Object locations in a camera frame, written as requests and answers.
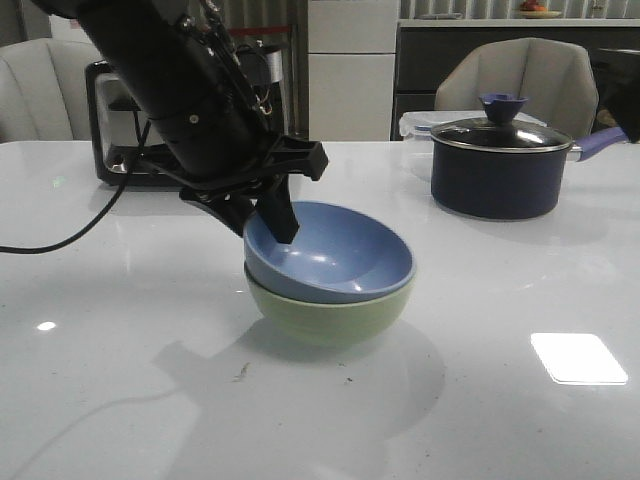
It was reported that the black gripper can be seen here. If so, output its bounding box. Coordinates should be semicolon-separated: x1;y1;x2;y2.
138;134;329;244

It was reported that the blue bowl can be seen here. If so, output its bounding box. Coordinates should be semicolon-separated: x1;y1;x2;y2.
244;201;416;304

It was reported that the light green bowl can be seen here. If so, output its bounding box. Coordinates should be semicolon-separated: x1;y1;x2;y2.
244;269;413;347

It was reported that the black chrome four-slot toaster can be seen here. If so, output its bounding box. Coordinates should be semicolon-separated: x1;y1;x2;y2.
85;43;291;186

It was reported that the clear plastic container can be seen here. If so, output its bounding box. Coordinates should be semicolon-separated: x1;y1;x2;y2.
399;109;549;143

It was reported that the white cabinet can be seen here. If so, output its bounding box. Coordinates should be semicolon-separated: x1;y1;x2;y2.
307;1;400;141

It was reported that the dark blue saucepan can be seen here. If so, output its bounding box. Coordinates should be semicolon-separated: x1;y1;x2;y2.
431;127;627;220

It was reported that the dark kitchen counter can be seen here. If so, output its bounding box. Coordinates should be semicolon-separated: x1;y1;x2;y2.
391;21;639;140

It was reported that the beige chair on left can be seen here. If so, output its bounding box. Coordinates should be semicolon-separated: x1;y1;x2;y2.
1;38;102;143

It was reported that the glass lid with blue knob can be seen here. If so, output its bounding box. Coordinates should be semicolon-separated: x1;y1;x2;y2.
431;93;573;153

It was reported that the beige upholstered chair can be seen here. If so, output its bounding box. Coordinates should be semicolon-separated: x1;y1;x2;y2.
434;37;599;138

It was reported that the fruit plate on counter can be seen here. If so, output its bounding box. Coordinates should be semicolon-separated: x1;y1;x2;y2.
516;0;562;19

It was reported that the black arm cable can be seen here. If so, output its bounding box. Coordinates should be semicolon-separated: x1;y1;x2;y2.
0;114;154;254

